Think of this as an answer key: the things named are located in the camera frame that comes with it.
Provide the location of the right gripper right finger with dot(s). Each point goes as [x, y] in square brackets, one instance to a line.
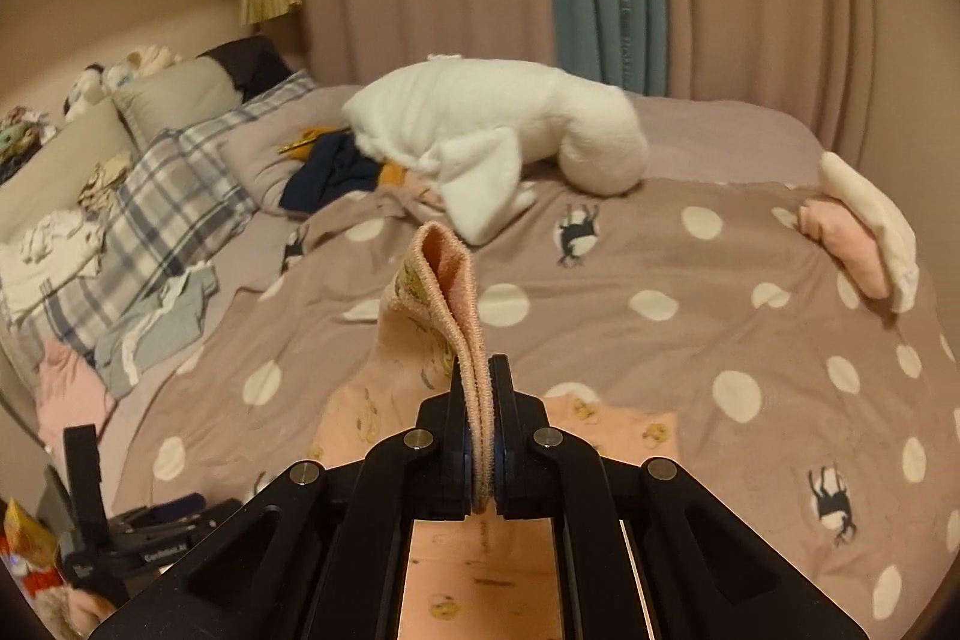
[543, 473]

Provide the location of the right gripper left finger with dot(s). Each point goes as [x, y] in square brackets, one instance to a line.
[423, 474]

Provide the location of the pink cartoon baby romper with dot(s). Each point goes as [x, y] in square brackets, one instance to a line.
[483, 577]

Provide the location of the folded pink white clothes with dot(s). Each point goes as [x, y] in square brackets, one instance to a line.
[865, 231]

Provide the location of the person's left hand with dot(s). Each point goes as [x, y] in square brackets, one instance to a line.
[70, 614]

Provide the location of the pink garment at bedside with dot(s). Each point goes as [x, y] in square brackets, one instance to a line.
[71, 393]

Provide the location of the grey blue folded garment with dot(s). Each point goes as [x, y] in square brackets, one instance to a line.
[154, 329]

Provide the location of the mauve spotted duvet cover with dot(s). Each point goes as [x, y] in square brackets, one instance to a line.
[688, 320]

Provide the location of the navy blue garment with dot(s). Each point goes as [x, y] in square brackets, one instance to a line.
[334, 167]

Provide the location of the white fluffy blanket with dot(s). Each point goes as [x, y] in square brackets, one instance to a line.
[470, 126]

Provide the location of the orange garment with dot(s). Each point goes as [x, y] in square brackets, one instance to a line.
[390, 173]

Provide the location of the mauve pillow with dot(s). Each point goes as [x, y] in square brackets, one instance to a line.
[253, 151]

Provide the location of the plaid grey pillow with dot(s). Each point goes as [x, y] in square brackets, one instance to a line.
[179, 206]

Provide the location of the beige pillow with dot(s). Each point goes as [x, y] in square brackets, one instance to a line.
[177, 97]

